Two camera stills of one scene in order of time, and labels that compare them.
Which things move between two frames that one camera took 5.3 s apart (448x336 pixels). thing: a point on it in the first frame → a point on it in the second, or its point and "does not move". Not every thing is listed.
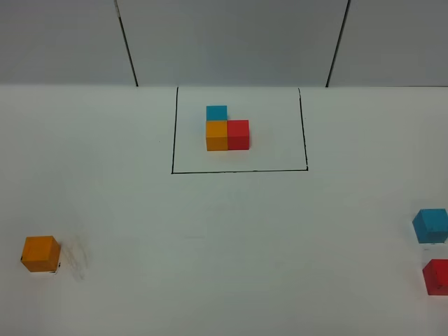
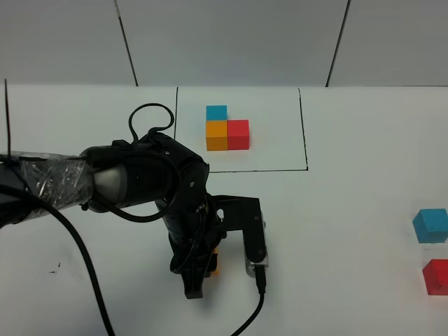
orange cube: [40, 254] → [215, 250]
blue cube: [430, 225] does not move
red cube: [435, 275] does not move
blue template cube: [216, 113] does not move
